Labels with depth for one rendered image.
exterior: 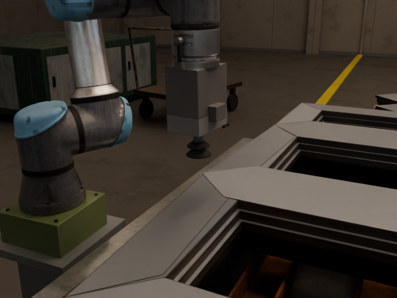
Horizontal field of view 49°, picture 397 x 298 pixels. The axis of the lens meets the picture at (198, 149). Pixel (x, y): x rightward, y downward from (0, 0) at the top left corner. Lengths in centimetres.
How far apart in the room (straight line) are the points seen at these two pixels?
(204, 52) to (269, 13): 1105
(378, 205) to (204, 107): 37
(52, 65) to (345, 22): 819
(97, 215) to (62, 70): 360
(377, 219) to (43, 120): 68
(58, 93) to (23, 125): 361
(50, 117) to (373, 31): 1061
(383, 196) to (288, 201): 19
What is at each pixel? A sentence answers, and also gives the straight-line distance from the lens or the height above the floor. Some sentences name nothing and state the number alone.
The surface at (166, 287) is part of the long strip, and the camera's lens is 58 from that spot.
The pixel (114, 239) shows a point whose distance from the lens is 107.
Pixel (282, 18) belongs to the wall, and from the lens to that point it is 1162.
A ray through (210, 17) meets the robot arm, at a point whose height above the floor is 119.
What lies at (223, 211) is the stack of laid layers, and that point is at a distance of 76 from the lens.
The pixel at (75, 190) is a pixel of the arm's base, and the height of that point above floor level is 80.
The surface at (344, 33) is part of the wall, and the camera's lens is 1137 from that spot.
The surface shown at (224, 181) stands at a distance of 88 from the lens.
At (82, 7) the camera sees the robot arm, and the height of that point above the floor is 120.
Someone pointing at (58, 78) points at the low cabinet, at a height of 50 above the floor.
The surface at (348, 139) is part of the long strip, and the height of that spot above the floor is 87.
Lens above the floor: 121
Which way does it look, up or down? 19 degrees down
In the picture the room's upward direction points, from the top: straight up
